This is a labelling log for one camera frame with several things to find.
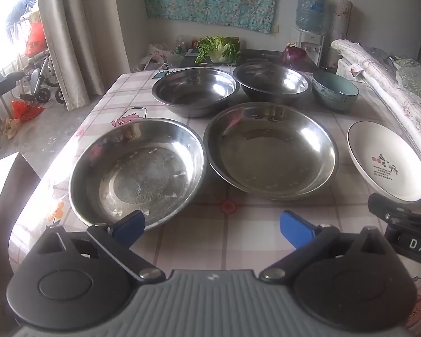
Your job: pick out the napa cabbage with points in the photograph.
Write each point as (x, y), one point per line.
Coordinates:
(217, 47)

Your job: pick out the white water dispenser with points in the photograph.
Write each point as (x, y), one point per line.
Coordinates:
(314, 47)

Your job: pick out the blue water jug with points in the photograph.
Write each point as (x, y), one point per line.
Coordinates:
(308, 10)

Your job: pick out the rolled white quilt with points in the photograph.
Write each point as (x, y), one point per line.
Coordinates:
(389, 80)

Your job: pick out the teal ceramic bowl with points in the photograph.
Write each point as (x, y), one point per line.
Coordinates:
(333, 94)

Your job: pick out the wheelchair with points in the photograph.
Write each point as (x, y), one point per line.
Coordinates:
(38, 77)

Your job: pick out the crumpled red bag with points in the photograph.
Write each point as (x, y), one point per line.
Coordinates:
(26, 109)

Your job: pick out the white bedding pack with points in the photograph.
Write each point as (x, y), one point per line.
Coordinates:
(345, 68)

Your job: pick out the blue checked garment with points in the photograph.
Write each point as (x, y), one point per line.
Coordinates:
(21, 8)

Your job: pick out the white wall socket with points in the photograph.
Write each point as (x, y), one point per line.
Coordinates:
(275, 30)

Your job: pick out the floral paper roll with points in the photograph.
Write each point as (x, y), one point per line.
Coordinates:
(340, 17)

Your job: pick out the green patterned pillow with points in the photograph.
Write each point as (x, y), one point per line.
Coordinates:
(415, 75)

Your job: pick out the large stainless steel plate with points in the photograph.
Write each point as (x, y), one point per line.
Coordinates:
(136, 175)
(270, 147)

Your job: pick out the black seat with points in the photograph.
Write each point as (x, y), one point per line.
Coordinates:
(7, 82)

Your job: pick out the white ceramic plate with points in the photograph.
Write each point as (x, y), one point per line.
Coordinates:
(382, 147)

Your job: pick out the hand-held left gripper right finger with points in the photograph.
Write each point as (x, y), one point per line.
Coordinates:
(296, 230)

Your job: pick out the stainless steel bowl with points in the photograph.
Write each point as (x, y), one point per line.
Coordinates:
(270, 80)
(196, 87)

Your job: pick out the red onion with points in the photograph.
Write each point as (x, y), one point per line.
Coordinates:
(294, 58)

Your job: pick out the beige curtain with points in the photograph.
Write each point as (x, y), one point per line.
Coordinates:
(77, 24)

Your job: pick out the hanging red plastic bag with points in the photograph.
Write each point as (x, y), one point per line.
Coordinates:
(35, 38)

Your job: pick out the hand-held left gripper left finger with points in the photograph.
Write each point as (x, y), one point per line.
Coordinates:
(131, 223)

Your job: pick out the white plastic bag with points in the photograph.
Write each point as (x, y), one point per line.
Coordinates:
(158, 54)

